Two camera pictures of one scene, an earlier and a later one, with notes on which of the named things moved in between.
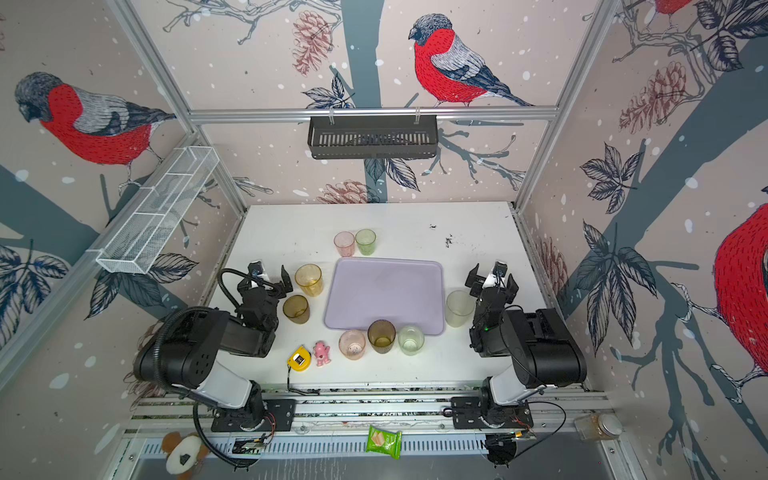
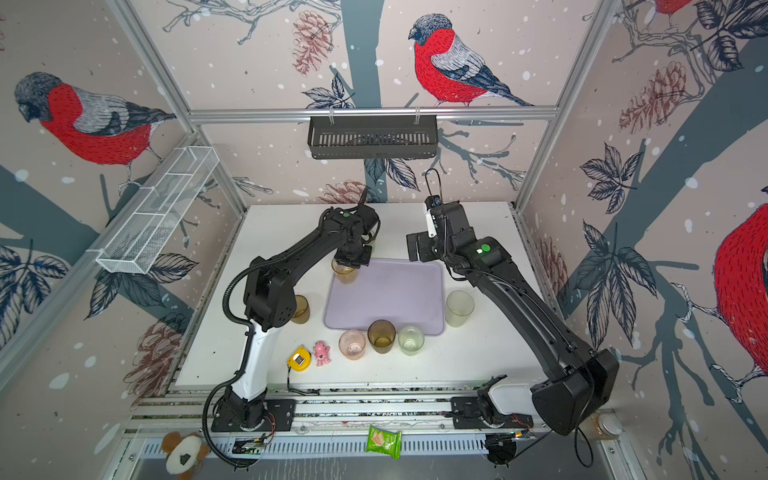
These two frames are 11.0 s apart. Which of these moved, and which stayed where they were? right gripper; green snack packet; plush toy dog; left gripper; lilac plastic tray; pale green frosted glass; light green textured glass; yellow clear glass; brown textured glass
Moved: left gripper; right gripper; yellow clear glass
Stayed: plush toy dog; green snack packet; light green textured glass; pale green frosted glass; brown textured glass; lilac plastic tray
